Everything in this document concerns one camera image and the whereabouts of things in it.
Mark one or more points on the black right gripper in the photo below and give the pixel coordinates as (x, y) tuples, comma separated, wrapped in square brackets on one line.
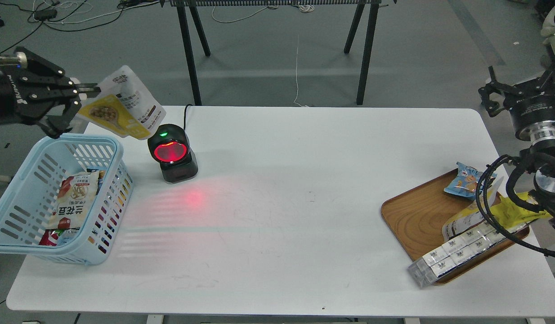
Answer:
[(531, 107)]

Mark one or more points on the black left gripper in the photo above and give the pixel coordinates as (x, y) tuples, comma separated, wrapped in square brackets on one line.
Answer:
[(34, 91)]

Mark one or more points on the yellow white bean snack pouch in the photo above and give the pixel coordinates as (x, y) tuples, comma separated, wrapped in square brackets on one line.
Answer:
[(124, 106)]

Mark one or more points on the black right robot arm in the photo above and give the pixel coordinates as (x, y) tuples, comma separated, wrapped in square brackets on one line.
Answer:
[(531, 185)]

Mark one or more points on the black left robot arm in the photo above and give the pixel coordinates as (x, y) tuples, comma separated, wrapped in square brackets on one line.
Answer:
[(34, 91)]

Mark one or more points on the beige peanut snack bag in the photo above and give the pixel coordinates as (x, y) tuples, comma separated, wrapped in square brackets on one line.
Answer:
[(74, 200)]

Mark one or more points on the light blue plastic basket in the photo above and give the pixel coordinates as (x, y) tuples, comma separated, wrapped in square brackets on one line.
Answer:
[(29, 200)]

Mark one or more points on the blue cookie snack packet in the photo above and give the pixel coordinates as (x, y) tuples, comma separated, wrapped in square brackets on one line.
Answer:
[(465, 183)]

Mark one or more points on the yellow cartoon snack packet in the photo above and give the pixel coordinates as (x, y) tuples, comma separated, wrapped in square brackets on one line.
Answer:
[(510, 215)]

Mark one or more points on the red green snack packet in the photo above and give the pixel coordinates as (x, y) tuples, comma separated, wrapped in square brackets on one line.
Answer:
[(51, 237)]

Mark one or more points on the white silver snack pouch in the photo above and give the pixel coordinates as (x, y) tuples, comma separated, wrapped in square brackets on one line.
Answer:
[(465, 219)]

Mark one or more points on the black barcode scanner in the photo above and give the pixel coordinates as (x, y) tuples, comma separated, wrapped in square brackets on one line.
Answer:
[(169, 146)]

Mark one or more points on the wooden tray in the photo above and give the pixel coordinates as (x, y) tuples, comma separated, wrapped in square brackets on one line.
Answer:
[(416, 218)]

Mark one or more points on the clear wrapped white box pack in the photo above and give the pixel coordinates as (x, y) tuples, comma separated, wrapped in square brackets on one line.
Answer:
[(458, 255)]

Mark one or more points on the black power adapter with cables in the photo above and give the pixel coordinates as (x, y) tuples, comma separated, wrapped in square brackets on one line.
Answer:
[(56, 15)]

